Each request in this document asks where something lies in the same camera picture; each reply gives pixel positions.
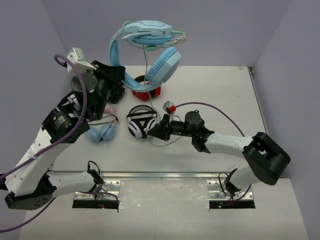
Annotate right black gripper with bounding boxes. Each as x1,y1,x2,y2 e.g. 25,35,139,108
148,113,196,142

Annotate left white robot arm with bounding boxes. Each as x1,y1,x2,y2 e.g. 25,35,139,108
0,60,126,210

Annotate red headphones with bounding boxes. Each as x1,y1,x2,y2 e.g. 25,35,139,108
131,75,162,102

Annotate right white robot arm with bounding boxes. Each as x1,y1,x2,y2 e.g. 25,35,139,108
147,110,291,196

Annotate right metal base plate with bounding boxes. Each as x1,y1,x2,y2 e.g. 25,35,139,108
206,178,254,202

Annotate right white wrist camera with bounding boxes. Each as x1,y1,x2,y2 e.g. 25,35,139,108
162,100,176,121

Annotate pink cat ear headphones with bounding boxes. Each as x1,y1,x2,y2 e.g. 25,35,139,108
85,105,119,143

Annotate metal table rail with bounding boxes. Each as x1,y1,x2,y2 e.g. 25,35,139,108
47,170,238,180

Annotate white black headphones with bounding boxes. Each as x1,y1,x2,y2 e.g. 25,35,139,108
126,104,158,139

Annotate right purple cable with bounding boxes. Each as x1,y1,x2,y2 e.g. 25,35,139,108
174,101,252,201

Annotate light blue headphones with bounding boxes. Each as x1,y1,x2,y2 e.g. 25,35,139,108
108,20,187,92

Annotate green headphone cable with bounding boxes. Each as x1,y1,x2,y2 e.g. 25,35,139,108
121,20,187,148

